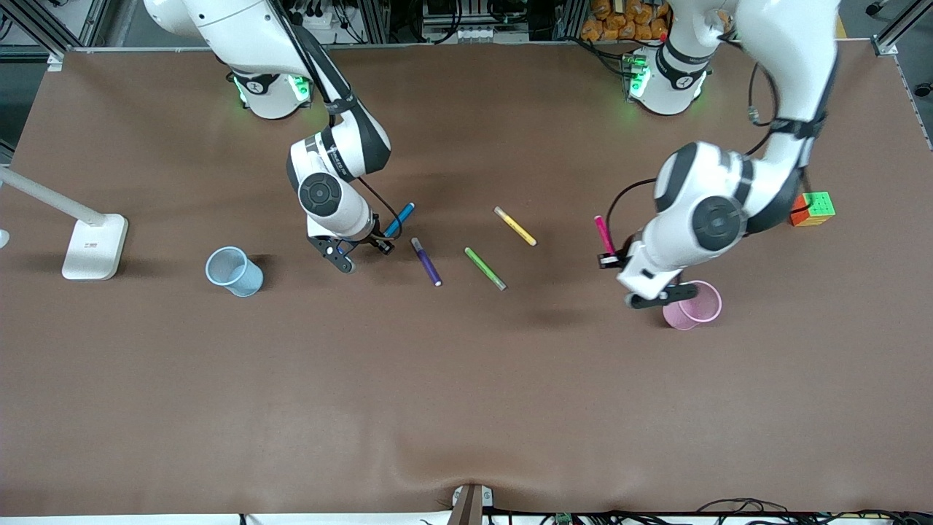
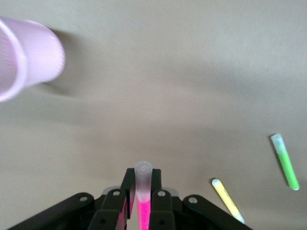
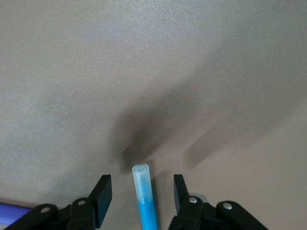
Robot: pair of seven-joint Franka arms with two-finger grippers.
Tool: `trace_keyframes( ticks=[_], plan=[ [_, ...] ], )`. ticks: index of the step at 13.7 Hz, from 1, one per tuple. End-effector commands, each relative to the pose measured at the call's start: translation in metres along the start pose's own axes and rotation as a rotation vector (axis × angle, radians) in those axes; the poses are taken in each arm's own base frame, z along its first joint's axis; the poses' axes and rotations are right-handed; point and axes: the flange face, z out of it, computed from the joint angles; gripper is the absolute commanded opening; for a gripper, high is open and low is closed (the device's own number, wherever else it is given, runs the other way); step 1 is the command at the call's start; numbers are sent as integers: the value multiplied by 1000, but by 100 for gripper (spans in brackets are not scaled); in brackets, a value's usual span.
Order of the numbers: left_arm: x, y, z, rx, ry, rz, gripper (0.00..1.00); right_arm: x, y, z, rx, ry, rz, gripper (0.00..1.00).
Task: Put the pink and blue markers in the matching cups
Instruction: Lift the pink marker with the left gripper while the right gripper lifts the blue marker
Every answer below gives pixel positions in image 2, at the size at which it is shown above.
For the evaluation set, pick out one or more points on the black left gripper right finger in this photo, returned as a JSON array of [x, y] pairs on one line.
[[163, 210]]

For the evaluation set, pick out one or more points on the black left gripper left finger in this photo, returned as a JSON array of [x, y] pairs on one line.
[[108, 210]]

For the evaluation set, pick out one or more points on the pink marker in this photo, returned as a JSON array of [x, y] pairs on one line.
[[143, 210]]

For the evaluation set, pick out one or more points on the yellow marker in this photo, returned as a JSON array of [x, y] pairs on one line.
[[227, 200]]

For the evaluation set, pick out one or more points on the green marker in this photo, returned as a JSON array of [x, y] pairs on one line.
[[286, 165]]

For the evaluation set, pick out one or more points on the pink mesh cup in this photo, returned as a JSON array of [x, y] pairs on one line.
[[40, 55]]

